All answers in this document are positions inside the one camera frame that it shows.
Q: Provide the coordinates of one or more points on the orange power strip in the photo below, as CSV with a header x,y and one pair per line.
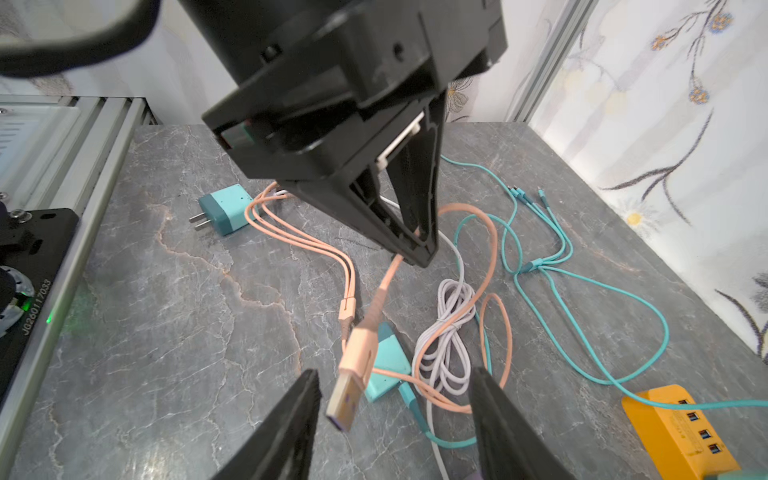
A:
x,y
681,443

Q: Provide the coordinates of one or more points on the teal charger near rail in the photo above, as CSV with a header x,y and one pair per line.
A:
x,y
223,210

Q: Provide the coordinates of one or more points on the teal charger beside pink plug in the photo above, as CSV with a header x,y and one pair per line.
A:
x,y
390,357

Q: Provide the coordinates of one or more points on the aluminium mounting rail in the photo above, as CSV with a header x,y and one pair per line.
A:
x,y
60,159

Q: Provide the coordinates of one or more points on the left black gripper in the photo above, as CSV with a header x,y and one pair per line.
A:
x,y
302,68

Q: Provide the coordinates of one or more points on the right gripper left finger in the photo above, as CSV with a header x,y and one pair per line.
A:
x,y
282,446

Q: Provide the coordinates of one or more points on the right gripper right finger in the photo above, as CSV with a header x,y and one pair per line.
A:
x,y
508,446

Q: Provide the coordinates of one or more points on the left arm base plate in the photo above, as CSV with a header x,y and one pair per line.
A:
x,y
33,248

